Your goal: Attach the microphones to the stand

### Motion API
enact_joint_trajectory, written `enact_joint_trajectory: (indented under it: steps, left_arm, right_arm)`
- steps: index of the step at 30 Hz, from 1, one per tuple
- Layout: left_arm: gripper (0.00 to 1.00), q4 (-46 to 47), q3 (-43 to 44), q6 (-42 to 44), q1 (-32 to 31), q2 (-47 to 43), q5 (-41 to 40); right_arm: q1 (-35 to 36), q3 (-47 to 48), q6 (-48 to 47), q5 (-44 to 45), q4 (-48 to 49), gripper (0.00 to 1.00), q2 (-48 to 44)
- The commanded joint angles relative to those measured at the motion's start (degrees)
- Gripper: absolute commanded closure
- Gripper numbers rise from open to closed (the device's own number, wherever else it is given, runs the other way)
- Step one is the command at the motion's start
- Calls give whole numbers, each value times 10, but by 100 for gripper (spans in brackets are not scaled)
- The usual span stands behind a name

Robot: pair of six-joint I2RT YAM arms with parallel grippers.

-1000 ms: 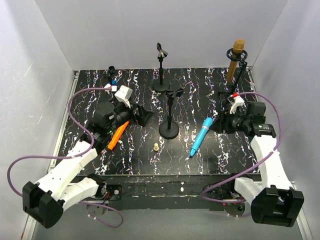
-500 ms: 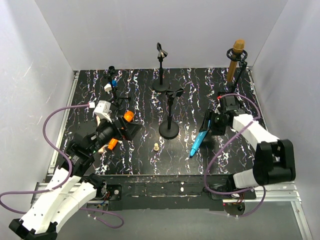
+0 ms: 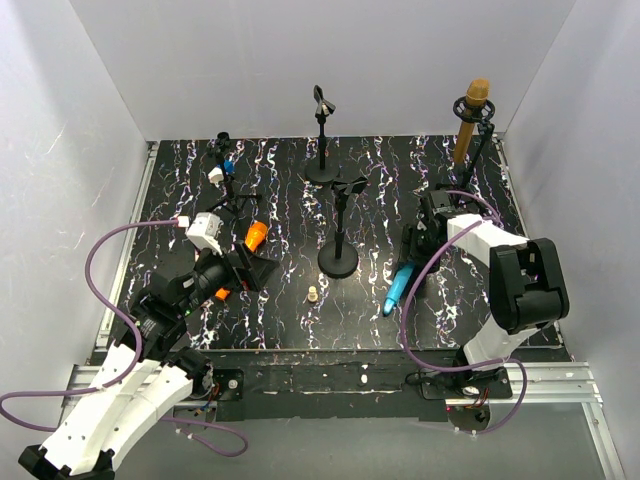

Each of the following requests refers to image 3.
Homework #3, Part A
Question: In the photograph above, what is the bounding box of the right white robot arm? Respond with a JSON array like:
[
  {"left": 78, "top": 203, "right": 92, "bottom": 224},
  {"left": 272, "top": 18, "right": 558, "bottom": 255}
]
[{"left": 400, "top": 189, "right": 570, "bottom": 374}]

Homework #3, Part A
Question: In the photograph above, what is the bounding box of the blue microphone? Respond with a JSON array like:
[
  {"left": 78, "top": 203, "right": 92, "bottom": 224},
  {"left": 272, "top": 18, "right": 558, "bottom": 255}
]
[{"left": 382, "top": 262, "right": 415, "bottom": 317}]

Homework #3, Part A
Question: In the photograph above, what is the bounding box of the tripod shock-mount mic stand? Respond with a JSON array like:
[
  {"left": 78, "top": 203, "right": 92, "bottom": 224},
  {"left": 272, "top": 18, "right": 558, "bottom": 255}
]
[{"left": 436, "top": 96, "right": 495, "bottom": 191}]

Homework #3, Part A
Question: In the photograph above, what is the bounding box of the black marbled table mat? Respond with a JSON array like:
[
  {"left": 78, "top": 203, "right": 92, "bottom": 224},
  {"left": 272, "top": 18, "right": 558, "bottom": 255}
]
[{"left": 119, "top": 136, "right": 525, "bottom": 350}]

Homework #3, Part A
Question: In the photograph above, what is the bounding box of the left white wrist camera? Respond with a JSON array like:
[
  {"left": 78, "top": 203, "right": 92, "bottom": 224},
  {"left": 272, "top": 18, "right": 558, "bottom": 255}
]
[{"left": 176, "top": 212, "right": 223, "bottom": 259}]

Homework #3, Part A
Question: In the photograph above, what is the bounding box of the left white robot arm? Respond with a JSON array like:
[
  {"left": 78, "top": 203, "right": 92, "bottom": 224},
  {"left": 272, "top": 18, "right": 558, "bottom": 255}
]
[{"left": 18, "top": 243, "right": 279, "bottom": 479}]

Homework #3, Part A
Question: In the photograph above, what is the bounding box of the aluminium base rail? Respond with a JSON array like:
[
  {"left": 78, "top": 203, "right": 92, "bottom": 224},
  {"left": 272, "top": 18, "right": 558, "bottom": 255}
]
[{"left": 44, "top": 142, "right": 624, "bottom": 480}]

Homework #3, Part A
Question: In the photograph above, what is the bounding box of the gold microphone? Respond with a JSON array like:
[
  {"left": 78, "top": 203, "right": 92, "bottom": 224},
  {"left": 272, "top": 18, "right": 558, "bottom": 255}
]
[{"left": 453, "top": 77, "right": 490, "bottom": 166}]

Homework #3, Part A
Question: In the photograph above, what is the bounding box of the small beige adapter piece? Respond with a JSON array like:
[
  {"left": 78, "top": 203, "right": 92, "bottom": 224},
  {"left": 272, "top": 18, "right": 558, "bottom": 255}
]
[{"left": 306, "top": 286, "right": 319, "bottom": 303}]

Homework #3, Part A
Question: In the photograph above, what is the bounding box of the left tripod clip stand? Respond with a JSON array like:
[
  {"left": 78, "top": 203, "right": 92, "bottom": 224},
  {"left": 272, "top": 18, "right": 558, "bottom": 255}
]
[{"left": 206, "top": 132, "right": 263, "bottom": 218}]

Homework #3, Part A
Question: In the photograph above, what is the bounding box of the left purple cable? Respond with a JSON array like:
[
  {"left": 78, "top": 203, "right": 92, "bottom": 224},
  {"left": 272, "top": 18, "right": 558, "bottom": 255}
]
[{"left": 0, "top": 218, "right": 249, "bottom": 457}]

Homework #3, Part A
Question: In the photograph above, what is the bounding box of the round-base mic stand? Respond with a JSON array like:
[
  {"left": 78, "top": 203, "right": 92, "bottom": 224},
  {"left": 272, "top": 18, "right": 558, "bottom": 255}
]
[
  {"left": 317, "top": 176, "right": 368, "bottom": 279},
  {"left": 305, "top": 85, "right": 339, "bottom": 186}
]

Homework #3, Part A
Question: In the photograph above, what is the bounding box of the orange microphone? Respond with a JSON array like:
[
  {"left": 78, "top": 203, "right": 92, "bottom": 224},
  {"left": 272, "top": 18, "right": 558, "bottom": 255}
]
[{"left": 215, "top": 221, "right": 268, "bottom": 301}]

